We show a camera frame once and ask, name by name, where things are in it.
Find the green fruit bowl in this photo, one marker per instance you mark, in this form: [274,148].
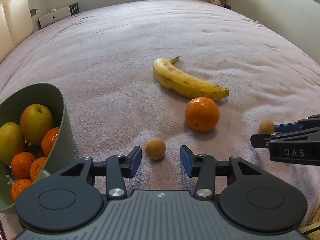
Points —
[62,153]

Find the small brown longan fruit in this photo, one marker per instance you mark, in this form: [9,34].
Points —
[155,148]

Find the yellow banana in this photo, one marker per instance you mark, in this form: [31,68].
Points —
[185,84]

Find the large orange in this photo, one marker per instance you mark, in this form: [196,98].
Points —
[201,114]

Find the yellow fluffy rug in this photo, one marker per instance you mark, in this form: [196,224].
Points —
[311,231]

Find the pink bed blanket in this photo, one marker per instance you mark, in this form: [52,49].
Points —
[102,61]

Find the white bedside table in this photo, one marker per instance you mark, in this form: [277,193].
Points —
[58,14]

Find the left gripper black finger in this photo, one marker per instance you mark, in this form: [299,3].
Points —
[299,147]

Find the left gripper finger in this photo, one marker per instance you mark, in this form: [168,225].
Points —
[310,122]

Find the red yellow apple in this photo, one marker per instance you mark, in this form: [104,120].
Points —
[35,121]

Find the yellow green pear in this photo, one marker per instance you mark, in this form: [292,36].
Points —
[12,142]

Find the cream padded headboard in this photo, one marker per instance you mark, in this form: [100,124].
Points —
[16,25]

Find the orange tangerine in bowl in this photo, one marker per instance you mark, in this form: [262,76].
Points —
[49,140]

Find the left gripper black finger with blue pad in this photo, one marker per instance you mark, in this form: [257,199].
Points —
[76,195]
[246,195]

